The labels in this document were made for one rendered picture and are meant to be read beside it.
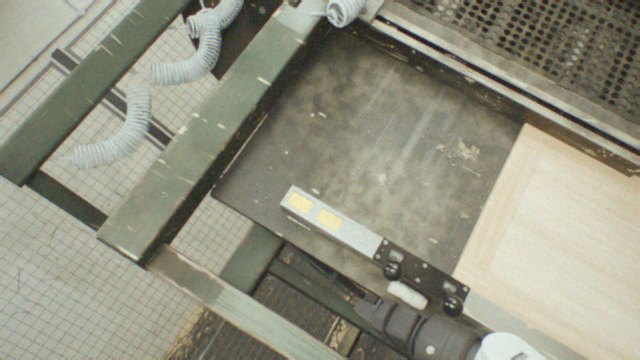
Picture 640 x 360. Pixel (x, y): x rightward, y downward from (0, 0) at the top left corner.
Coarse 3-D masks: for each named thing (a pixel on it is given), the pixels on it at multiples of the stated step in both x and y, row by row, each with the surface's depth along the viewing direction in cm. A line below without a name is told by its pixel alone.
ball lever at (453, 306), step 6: (444, 282) 94; (444, 288) 93; (450, 288) 92; (456, 288) 93; (450, 294) 88; (444, 300) 83; (450, 300) 82; (456, 300) 82; (444, 306) 83; (450, 306) 82; (456, 306) 82; (462, 306) 82; (444, 312) 83; (450, 312) 82; (456, 312) 82
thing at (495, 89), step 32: (384, 0) 112; (352, 32) 119; (384, 32) 113; (416, 32) 113; (416, 64) 116; (448, 64) 110; (480, 64) 111; (480, 96) 113; (512, 96) 108; (544, 96) 109; (544, 128) 111; (576, 128) 107; (608, 128) 107; (608, 160) 108
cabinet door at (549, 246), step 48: (528, 144) 110; (528, 192) 106; (576, 192) 107; (624, 192) 108; (480, 240) 101; (528, 240) 102; (576, 240) 103; (624, 240) 104; (480, 288) 97; (528, 288) 98; (576, 288) 99; (624, 288) 100; (576, 336) 95; (624, 336) 96
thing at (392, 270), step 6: (390, 252) 95; (396, 252) 95; (390, 258) 94; (396, 258) 93; (390, 264) 84; (396, 264) 84; (384, 270) 84; (390, 270) 83; (396, 270) 83; (402, 270) 84; (384, 276) 85; (390, 276) 83; (396, 276) 83
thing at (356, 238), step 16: (288, 192) 100; (288, 208) 98; (320, 208) 99; (320, 224) 98; (352, 224) 98; (336, 240) 99; (352, 240) 97; (368, 240) 97; (368, 256) 96; (416, 288) 97; (464, 304) 94; (480, 304) 94; (496, 304) 94; (480, 320) 93; (496, 320) 93; (512, 320) 93; (528, 336) 92; (544, 336) 93; (544, 352) 92; (560, 352) 92; (576, 352) 92
